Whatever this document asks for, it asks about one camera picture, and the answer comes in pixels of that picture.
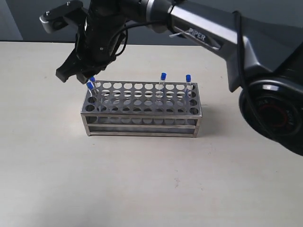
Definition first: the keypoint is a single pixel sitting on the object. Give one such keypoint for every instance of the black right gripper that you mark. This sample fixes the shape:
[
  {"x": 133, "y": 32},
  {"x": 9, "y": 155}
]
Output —
[{"x": 93, "y": 47}]

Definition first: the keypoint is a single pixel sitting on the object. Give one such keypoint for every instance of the blue-capped tube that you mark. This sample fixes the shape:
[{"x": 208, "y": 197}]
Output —
[
  {"x": 93, "y": 93},
  {"x": 188, "y": 89},
  {"x": 92, "y": 81},
  {"x": 161, "y": 84}
]

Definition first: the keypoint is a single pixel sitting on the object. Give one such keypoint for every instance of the black silver Piper robot arm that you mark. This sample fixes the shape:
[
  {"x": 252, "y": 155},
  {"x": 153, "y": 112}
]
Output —
[{"x": 264, "y": 60}]

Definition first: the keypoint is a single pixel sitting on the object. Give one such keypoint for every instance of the steel test tube rack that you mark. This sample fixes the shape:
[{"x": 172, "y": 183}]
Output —
[{"x": 129, "y": 108}]

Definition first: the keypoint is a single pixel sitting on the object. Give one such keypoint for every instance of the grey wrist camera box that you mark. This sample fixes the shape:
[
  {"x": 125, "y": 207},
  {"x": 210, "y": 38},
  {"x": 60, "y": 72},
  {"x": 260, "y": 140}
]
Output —
[{"x": 71, "y": 13}]

